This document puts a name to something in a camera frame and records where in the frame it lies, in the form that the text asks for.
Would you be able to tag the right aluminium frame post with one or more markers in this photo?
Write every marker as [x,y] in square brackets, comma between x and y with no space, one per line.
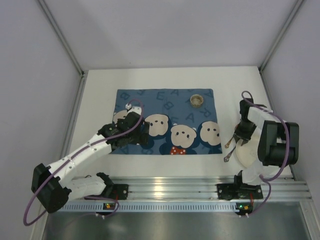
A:
[293,13]

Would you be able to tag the aluminium mounting rail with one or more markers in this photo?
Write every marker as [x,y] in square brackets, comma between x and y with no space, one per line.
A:
[203,188]

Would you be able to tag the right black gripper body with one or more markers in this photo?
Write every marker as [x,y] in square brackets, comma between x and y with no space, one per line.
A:
[242,135]

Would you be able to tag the white round plate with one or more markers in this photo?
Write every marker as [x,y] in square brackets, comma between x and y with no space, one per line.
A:
[247,155]

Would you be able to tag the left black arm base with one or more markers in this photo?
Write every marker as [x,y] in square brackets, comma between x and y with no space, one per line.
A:
[117,191]

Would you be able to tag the blue bear print placemat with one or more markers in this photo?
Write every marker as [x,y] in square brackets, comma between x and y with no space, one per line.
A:
[176,128]

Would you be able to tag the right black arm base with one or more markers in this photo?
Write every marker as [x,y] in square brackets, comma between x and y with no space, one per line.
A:
[232,191]

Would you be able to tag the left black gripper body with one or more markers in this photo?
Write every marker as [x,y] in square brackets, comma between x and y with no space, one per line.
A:
[139,133]

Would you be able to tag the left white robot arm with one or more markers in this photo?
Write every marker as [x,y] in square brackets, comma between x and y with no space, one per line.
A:
[58,183]

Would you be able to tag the gold spoon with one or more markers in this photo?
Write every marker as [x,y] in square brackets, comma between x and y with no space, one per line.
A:
[227,145]

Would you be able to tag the small grey ceramic cup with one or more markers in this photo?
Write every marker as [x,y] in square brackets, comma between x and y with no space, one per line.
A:
[196,101]

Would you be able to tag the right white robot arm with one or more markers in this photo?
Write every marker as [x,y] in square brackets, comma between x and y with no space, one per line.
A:
[278,144]

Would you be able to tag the aluminium frame post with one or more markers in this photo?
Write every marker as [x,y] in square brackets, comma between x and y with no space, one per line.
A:
[293,13]
[60,35]

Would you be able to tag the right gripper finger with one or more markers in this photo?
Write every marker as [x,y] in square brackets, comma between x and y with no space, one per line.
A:
[245,141]
[236,138]

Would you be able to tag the perforated white cable duct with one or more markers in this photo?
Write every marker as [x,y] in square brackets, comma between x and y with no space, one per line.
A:
[156,207]

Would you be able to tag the left aluminium frame post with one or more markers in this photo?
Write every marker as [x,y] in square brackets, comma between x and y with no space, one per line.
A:
[60,35]

